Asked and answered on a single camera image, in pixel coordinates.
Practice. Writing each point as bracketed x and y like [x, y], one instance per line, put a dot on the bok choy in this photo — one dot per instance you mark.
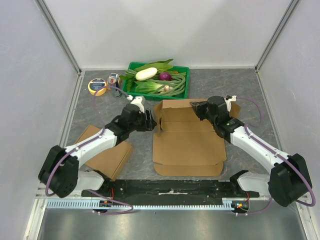
[148, 87]

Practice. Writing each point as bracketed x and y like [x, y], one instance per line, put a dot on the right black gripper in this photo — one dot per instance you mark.
[201, 110]

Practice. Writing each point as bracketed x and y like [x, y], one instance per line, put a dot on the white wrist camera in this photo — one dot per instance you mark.
[228, 100]
[138, 101]

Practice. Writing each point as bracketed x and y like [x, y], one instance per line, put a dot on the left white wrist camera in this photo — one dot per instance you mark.
[138, 101]

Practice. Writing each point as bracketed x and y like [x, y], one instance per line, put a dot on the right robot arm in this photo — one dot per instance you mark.
[287, 179]

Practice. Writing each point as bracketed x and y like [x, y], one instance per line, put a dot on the green long beans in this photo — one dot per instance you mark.
[177, 85]

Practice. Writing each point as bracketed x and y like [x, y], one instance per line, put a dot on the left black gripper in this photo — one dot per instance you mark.
[149, 124]

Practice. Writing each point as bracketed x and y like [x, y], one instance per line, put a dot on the white eggplant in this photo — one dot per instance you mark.
[146, 74]

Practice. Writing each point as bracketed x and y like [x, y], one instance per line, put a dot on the yellow tape roll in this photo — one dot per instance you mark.
[97, 86]

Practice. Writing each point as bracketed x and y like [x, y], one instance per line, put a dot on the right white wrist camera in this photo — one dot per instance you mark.
[228, 100]

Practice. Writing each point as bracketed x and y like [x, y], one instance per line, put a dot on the green plastic tray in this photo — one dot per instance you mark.
[175, 69]

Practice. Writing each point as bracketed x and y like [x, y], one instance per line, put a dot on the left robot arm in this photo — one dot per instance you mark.
[61, 172]

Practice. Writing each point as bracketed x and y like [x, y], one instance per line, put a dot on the purple onion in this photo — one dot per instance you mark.
[164, 76]

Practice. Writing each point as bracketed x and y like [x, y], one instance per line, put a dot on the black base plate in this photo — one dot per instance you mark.
[210, 188]

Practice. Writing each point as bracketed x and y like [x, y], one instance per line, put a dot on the spare cardboard box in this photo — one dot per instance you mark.
[183, 145]

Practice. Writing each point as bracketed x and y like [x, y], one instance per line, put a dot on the leafy green vegetable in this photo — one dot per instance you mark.
[129, 75]

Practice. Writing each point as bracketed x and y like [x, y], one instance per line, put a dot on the red and blue drink can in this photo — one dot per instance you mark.
[114, 86]

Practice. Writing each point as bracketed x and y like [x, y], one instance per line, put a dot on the slotted cable duct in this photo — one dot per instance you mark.
[101, 204]

